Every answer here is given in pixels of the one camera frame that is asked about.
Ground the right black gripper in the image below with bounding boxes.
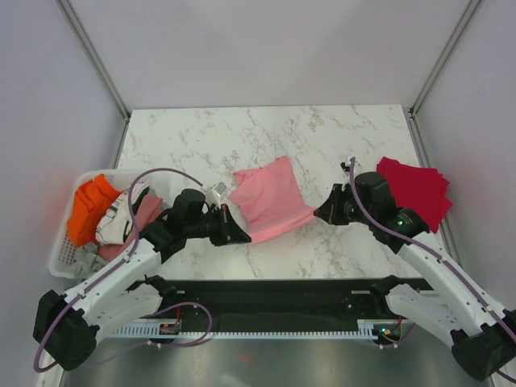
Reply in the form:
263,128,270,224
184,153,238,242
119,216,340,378
314,183,374,226

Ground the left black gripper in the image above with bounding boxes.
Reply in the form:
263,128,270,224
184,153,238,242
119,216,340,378
185,203,250,246

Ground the red t-shirt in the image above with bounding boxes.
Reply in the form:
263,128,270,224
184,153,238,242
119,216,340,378
377,157,453,234

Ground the light pink t-shirt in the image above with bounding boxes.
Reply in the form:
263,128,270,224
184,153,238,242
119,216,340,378
229,156,315,243

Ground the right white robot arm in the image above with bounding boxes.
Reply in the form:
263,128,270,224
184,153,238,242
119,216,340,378
314,172,515,381

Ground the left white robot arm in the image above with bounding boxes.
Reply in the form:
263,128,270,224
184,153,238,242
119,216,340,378
33,189,251,372

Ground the dusty rose t-shirt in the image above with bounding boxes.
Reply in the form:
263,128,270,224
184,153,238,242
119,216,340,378
98,194,163,262

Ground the white printed t-shirt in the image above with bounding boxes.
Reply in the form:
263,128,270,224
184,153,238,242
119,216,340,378
95,180,150,245

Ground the white plastic laundry basket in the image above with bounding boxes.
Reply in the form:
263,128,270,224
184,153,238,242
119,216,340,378
48,169,143,279

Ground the orange t-shirt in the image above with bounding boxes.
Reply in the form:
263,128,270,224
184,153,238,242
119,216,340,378
66,173,121,248

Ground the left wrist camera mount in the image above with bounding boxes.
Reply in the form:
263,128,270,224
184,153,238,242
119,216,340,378
203,181,227,207

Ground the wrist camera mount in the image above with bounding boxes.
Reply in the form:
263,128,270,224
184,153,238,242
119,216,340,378
203,181,227,207
340,159,355,175

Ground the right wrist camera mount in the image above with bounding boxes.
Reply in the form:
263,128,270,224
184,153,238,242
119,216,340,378
340,159,355,175

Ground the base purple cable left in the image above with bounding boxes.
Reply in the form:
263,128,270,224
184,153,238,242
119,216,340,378
147,302,214,348

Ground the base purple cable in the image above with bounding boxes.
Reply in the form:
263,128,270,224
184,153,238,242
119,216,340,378
370,318,418,351
147,302,214,348

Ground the right aluminium frame post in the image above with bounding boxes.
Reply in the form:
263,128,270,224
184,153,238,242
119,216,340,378
408,0,483,118

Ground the aluminium frame post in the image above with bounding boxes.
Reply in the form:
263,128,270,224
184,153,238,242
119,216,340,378
56,0,131,122
408,0,483,118

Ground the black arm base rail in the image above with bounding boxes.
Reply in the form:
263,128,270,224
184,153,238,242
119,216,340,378
120,277,420,334

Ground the white slotted cable duct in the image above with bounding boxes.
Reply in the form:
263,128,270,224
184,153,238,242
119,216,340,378
108,320,402,340

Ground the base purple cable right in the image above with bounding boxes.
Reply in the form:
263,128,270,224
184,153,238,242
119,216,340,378
370,318,418,351

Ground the left aluminium frame post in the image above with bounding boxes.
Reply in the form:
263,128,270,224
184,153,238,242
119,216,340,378
56,0,131,122

